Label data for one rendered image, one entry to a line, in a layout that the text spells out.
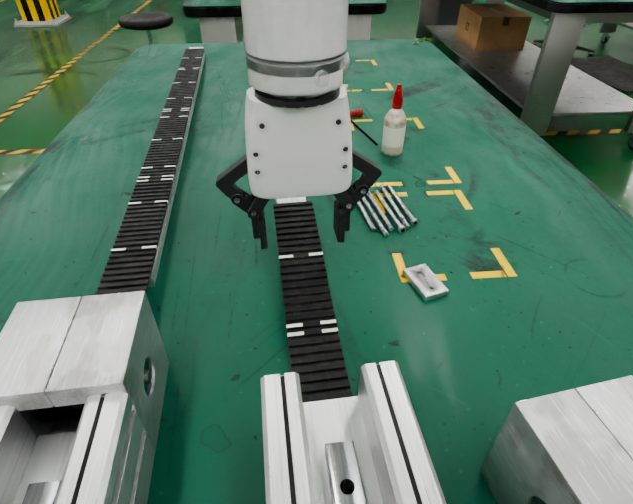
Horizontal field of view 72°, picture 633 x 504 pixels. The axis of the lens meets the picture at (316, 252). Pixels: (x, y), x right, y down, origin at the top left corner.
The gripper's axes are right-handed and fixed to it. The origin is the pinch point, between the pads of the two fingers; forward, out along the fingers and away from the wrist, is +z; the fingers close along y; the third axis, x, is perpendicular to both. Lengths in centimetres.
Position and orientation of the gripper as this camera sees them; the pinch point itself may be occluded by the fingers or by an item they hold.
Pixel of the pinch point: (301, 229)
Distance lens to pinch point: 47.7
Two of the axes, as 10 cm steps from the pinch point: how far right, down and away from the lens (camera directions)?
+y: -9.9, 0.9, -1.0
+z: 0.0, 7.8, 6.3
